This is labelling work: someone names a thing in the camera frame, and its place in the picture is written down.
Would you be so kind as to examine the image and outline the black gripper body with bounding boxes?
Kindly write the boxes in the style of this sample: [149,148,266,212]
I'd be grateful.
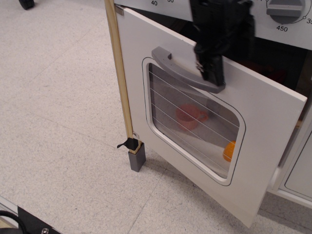
[194,43,224,86]

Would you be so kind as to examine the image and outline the grey oven door handle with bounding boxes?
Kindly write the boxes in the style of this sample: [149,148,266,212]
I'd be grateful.
[152,47,226,94]

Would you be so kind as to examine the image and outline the white toy oven door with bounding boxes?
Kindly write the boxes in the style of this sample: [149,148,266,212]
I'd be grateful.
[117,8,307,227]

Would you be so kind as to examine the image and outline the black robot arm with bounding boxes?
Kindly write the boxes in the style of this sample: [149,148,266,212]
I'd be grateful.
[190,0,255,86]

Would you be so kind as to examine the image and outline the pink toy cup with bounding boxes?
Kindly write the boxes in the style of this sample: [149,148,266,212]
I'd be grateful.
[175,103,208,131]

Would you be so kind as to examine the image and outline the white toy kitchen cabinet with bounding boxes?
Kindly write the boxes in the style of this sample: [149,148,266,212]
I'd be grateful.
[113,0,312,225]

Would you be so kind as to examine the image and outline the grey temperature knob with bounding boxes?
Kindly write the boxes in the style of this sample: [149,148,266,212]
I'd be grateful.
[266,0,306,24]

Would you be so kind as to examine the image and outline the orange toy fruit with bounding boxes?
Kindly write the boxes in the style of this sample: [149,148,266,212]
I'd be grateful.
[222,140,236,162]

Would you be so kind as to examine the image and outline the metal door hinge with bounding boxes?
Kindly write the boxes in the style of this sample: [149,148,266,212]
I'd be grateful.
[115,5,124,16]

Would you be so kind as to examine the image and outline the black tape piece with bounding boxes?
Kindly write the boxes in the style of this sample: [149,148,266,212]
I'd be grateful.
[117,137,138,151]

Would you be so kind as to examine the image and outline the white lower cabinet door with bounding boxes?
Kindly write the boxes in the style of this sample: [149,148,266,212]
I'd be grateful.
[279,123,312,201]

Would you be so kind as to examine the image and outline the black caster wheel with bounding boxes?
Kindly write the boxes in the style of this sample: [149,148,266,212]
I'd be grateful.
[19,0,35,10]

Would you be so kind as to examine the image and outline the wooden corner post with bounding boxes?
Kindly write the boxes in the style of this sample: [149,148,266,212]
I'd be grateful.
[104,0,133,138]

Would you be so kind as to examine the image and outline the grey post foot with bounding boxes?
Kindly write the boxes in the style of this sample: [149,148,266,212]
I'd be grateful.
[128,143,146,172]

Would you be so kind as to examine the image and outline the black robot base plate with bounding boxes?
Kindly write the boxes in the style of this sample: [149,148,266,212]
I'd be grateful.
[18,207,61,234]

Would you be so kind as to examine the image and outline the black cable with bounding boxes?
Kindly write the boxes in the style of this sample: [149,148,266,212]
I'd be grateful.
[0,209,31,234]

